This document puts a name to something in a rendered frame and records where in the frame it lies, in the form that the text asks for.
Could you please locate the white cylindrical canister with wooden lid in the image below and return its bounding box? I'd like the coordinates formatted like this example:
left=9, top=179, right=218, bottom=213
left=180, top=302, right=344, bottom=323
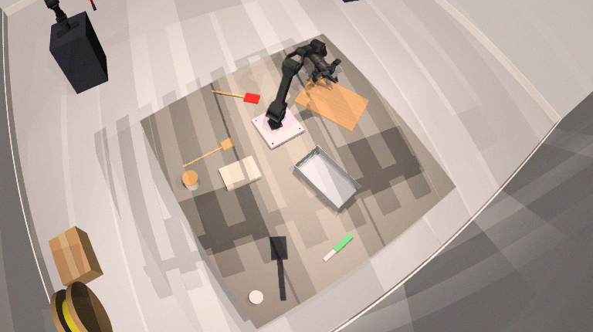
left=182, top=170, right=201, bottom=191

